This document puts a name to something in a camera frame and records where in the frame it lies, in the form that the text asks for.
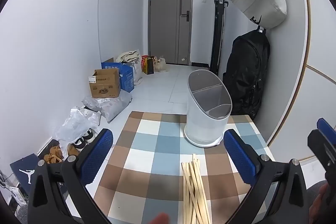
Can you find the checkered tablecloth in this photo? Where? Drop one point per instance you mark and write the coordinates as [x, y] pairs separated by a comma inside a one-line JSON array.
[[147, 155]]

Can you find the brown cardboard box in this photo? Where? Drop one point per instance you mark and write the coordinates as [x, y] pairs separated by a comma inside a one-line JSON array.
[[105, 85]]

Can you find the grey plastic mailer bag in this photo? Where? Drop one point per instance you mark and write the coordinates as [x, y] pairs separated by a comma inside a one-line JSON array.
[[113, 108]]

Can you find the grey door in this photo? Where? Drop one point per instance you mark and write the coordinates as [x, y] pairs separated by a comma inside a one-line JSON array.
[[164, 24]]

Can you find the black paper bag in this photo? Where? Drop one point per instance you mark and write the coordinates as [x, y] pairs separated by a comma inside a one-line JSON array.
[[149, 66]]

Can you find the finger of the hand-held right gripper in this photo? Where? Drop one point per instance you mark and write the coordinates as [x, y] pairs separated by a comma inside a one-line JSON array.
[[326, 126], [321, 148]]

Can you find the clear plastic bag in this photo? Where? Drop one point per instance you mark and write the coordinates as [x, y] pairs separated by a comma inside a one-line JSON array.
[[71, 127]]

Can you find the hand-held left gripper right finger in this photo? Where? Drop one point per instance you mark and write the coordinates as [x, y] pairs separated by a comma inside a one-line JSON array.
[[240, 158]]

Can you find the black metal door frame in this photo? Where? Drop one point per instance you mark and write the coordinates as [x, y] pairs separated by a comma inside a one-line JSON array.
[[219, 29]]

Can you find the white and black sneakers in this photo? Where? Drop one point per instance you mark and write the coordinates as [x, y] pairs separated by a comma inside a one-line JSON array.
[[85, 138]]

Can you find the white power strip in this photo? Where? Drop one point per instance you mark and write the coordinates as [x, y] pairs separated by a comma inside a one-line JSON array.
[[15, 191]]

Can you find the person's left hand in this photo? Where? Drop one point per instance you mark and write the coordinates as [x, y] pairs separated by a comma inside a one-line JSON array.
[[159, 219]]

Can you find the person's right hand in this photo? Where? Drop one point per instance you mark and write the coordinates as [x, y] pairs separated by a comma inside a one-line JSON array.
[[317, 205]]

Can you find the blue cardboard box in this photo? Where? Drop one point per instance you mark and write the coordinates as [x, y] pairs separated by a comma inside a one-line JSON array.
[[127, 79]]

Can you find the white grey utensil holder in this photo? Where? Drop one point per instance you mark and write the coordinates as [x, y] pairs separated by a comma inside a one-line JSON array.
[[204, 121]]

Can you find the white plastic bag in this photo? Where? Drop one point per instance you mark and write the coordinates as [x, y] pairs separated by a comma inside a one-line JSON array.
[[136, 71]]

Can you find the dark blue shoebox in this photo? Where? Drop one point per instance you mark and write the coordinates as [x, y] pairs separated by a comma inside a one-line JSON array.
[[26, 171]]

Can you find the black backpack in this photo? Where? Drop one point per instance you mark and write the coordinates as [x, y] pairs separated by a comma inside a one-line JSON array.
[[246, 74]]

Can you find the tan shoe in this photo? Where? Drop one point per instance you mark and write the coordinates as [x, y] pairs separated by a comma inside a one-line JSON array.
[[72, 151], [53, 155]]

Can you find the red yellow bag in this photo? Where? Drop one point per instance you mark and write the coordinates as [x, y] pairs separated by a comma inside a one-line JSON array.
[[144, 61]]

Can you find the bundle of wooden chopsticks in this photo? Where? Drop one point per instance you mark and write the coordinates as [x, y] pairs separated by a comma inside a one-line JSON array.
[[195, 200]]

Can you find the beige cloth pile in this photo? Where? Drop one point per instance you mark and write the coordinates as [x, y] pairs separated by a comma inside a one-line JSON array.
[[128, 56]]

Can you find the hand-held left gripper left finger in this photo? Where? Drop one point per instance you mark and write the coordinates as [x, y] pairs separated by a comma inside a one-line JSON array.
[[95, 158]]

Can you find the beige plastic bag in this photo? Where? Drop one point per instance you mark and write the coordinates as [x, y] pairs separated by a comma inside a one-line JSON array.
[[161, 65]]

